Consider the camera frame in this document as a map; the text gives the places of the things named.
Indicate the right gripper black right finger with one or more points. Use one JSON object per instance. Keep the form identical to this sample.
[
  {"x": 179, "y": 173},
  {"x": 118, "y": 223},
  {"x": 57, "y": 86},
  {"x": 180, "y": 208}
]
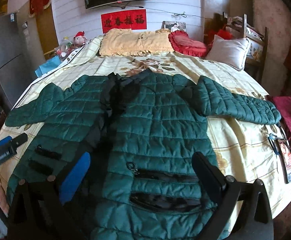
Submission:
[{"x": 255, "y": 218}]

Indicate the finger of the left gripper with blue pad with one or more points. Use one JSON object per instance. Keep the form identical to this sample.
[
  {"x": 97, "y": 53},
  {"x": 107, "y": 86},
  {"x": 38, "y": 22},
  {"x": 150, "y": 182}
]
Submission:
[{"x": 5, "y": 140}]

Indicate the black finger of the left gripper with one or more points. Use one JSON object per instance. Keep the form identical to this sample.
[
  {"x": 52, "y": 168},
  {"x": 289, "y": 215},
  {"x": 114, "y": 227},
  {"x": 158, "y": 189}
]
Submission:
[{"x": 19, "y": 140}]

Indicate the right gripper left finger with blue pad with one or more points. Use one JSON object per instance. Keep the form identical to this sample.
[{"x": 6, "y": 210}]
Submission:
[{"x": 39, "y": 209}]

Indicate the dark green quilted jacket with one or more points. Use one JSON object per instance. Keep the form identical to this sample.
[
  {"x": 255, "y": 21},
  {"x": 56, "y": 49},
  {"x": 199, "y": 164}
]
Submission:
[{"x": 141, "y": 133}]

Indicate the grey refrigerator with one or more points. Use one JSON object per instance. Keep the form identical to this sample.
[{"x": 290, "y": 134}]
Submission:
[{"x": 15, "y": 71}]

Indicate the pig plush toy red hat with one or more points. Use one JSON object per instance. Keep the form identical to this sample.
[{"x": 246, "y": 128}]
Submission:
[{"x": 79, "y": 39}]

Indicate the yellow ruffled pillow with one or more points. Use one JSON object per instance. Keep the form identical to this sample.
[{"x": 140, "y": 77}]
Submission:
[{"x": 125, "y": 42}]

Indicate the red banner with characters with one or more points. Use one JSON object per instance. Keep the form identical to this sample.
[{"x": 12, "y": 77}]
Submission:
[{"x": 126, "y": 19}]

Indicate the wooden chair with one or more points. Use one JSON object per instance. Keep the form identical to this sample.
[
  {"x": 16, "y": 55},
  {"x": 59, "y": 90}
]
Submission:
[{"x": 258, "y": 43}]

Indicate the white pillow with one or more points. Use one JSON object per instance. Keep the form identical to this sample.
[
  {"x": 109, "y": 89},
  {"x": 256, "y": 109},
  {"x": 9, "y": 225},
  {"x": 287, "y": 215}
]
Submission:
[{"x": 231, "y": 52}]

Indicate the red ruffled cushion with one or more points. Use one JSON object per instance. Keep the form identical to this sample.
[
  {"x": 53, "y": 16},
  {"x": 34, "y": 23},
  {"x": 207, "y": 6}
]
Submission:
[{"x": 181, "y": 43}]

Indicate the framed photo on headboard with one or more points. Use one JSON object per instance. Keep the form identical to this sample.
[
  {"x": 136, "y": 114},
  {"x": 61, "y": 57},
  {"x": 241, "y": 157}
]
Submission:
[{"x": 174, "y": 26}]

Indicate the card with blue lanyard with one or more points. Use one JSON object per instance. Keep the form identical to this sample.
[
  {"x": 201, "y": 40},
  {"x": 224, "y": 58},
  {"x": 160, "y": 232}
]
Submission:
[{"x": 281, "y": 148}]

